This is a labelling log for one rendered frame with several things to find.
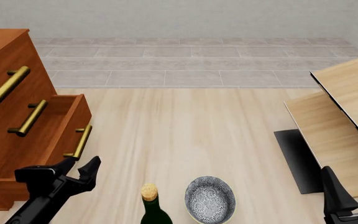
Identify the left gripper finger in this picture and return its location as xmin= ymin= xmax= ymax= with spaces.
xmin=52 ymin=156 xmax=76 ymax=181
xmin=77 ymin=155 xmax=102 ymax=189

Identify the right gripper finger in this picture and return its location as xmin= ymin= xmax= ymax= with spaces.
xmin=320 ymin=166 xmax=358 ymax=215

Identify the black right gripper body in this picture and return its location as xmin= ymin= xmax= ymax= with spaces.
xmin=323 ymin=208 xmax=358 ymax=224

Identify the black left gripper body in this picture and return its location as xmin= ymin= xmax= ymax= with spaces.
xmin=39 ymin=174 xmax=93 ymax=206

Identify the open wooden drawer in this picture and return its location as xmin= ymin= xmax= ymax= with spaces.
xmin=0 ymin=93 xmax=93 ymax=202

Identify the wooden cabinet with drawers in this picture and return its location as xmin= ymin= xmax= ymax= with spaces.
xmin=0 ymin=28 xmax=93 ymax=212

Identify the pale wood board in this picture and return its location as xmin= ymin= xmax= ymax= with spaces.
xmin=283 ymin=90 xmax=358 ymax=199

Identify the dark green corked bottle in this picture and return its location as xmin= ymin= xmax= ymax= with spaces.
xmin=140 ymin=183 xmax=174 ymax=224

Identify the pale wood box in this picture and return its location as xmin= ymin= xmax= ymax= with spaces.
xmin=309 ymin=52 xmax=358 ymax=153

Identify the grey patterned bowl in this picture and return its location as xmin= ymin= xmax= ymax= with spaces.
xmin=184 ymin=175 xmax=237 ymax=224

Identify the slim brass drawer handle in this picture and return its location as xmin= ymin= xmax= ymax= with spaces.
xmin=63 ymin=124 xmax=93 ymax=162

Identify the medium brass drawer handle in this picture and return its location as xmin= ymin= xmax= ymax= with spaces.
xmin=7 ymin=99 xmax=48 ymax=138

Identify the long brass drawer handle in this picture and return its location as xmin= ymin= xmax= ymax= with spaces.
xmin=0 ymin=65 xmax=31 ymax=105

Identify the wooden drawer with long handle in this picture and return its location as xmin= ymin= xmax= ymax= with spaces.
xmin=0 ymin=32 xmax=50 ymax=133

